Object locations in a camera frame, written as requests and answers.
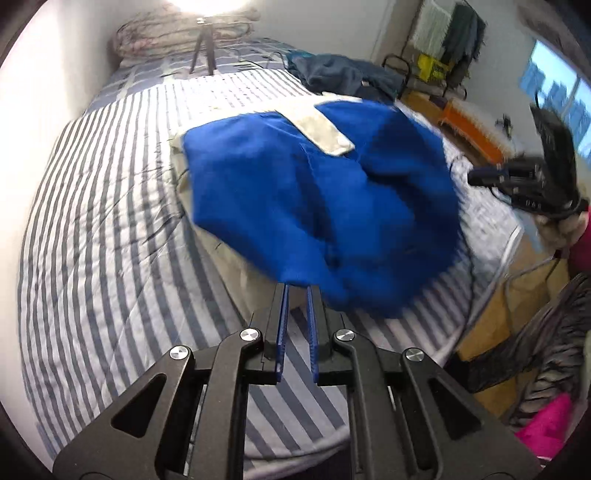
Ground person's striped garment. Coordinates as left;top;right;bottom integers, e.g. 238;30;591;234
501;272;591;425

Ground yellow crate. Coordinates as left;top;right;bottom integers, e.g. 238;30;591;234
416;53;455;83

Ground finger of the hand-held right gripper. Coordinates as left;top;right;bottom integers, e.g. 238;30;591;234
467;167;509;188

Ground green striped towel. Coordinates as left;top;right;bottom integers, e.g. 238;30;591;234
413;0;451;58

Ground orange bench with white cover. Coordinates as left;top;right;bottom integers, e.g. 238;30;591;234
436;99;518;164

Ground black clothes rack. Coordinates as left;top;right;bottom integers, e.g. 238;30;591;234
381;0;485;100

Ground folded floral quilt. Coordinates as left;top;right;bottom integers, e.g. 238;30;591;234
113;7;262;58

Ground black tripod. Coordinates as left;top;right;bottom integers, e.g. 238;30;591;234
189;17;218;75

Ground window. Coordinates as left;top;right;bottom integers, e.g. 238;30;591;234
519;39;591;158

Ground bed with striped sheet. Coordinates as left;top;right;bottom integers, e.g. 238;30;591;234
16;37;527;462

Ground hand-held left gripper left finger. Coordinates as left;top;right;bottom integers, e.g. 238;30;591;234
53;282;291;480

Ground black cable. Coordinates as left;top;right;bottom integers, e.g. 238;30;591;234
217;48;289;70

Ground dark blue fleece jacket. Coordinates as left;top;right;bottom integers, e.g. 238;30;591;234
295;53;404;100

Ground ring light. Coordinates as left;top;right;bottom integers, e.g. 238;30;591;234
173;0;250;17

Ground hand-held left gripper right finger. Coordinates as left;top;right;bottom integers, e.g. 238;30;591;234
306;285;541;480

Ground dark hanging clothes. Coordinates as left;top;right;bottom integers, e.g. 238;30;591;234
441;2;485;88

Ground person's right hand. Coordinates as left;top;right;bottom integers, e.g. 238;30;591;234
536;210;589;250

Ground beige and blue jacket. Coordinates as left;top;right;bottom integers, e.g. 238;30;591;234
168;91;465;320

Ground person's pink trousers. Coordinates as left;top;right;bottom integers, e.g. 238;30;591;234
513;392;575;462

